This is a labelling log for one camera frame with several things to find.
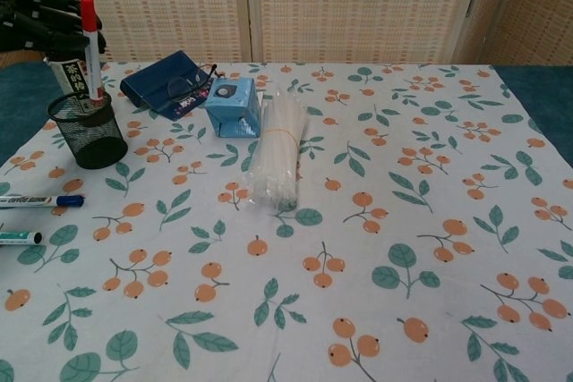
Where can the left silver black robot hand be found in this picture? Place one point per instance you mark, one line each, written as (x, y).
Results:
(40, 19)

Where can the red-capped white marker pen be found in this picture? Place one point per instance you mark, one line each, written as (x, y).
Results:
(91, 55)

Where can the blue cap marker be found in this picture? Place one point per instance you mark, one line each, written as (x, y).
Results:
(31, 201)

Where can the green-printed black-capped marker pen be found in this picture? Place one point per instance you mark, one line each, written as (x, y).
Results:
(18, 237)

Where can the black mesh pen holder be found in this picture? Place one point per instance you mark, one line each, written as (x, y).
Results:
(98, 145)

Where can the dark glass labelled bottle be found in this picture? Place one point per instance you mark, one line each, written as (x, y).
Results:
(71, 75)

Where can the navy blue glasses case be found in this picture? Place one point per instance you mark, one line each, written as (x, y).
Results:
(152, 80)

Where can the black-rimmed eyeglasses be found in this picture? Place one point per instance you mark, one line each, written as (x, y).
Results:
(178, 87)

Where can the dark printed tag card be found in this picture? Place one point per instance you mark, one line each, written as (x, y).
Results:
(185, 107)

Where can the light blue carton box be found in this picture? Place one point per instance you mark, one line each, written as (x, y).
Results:
(233, 104)

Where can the bundle of clear straws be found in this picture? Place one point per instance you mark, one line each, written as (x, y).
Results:
(279, 154)

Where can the floral orange fruit tablecloth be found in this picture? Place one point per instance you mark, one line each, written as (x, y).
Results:
(313, 243)

